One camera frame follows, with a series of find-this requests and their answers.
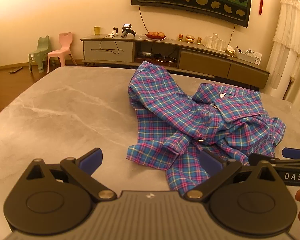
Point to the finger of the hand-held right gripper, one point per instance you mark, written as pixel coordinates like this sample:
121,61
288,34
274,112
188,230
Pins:
291,153
290,162

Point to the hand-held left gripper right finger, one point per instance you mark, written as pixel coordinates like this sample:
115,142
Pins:
211,162

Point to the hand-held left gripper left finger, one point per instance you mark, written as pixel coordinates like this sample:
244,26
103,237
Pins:
92,158

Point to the blue pink plaid shirt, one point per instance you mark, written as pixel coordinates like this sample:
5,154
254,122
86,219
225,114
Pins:
180,110

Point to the long grey television cabinet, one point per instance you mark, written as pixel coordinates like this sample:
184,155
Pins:
202,57

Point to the white organizer box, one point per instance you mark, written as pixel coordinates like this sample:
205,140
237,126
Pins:
248,56

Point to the flat dark device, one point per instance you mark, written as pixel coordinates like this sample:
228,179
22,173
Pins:
166,59

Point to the pink plastic child chair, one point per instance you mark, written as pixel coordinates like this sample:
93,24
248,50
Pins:
62,50

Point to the gold tissue box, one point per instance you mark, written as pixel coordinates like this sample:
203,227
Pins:
231,51

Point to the green plastic child chair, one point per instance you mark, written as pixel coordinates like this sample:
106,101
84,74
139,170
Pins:
38,55

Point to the dark remote control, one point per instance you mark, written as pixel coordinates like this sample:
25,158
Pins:
15,70

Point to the set of clear glasses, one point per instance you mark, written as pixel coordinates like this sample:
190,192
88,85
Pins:
214,42

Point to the lace-covered standing air conditioner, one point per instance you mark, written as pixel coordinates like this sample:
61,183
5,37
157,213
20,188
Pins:
290,30

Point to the gold burger-shaped ornament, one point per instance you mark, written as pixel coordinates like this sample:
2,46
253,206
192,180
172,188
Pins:
190,39

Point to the yellow-green cup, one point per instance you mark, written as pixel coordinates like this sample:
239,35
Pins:
97,30

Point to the white charger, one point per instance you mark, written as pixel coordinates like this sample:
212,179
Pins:
113,32

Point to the black pistol-grip device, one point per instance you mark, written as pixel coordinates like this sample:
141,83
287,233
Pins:
127,30

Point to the red fruit plate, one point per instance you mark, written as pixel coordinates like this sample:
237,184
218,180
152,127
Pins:
155,37

